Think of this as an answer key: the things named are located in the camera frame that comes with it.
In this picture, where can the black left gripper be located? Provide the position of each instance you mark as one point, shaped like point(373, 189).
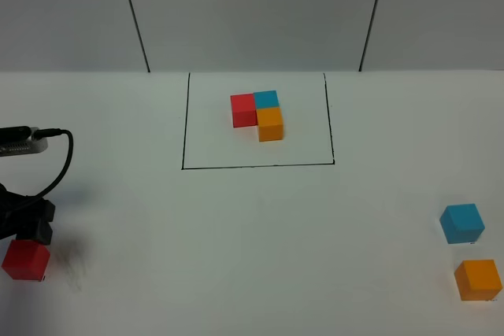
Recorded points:
point(19, 217)

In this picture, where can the red template block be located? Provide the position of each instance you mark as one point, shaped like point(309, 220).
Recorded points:
point(243, 110)

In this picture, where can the orange template block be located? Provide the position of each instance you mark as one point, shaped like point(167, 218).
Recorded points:
point(270, 124)

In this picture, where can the blue template block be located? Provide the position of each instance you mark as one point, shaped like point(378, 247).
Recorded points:
point(266, 99)

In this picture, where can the orange loose block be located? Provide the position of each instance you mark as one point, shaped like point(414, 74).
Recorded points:
point(478, 280)

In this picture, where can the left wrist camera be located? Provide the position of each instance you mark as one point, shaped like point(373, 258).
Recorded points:
point(21, 141)

